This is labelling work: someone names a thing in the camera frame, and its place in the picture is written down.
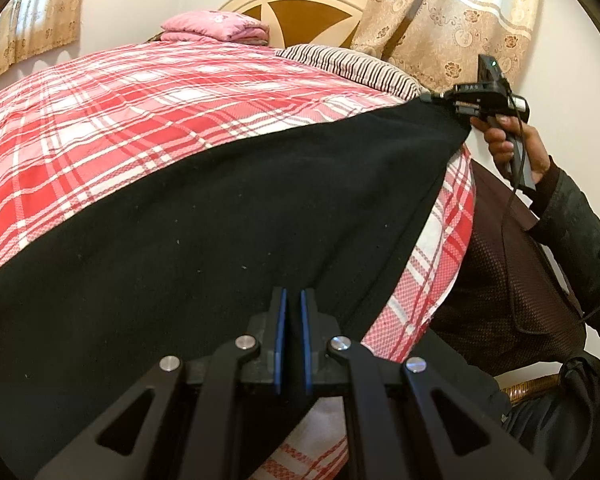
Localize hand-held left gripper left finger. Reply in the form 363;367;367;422
32;286;293;480

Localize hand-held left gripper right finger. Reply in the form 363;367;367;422
300;287;553;480

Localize black pants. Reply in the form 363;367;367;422
0;97;473;480

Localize person's right forearm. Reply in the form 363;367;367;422
525;157;600;323

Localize person's right hand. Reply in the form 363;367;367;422
470;114;552;182

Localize long beige floral curtain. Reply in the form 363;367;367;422
272;0;543;97

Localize striped pillow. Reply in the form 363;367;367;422
275;44;431;102

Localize cream wooden headboard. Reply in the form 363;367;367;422
219;0;381;52

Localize wicker chair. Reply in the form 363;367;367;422
500;372;567;407

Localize pink folded quilt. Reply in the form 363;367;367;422
160;10;271;46

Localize red plaid bedspread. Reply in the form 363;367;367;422
0;40;477;480

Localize person's dark trousers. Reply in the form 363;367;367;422
500;354;600;480

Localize short beige floral curtain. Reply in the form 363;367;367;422
0;0;90;87

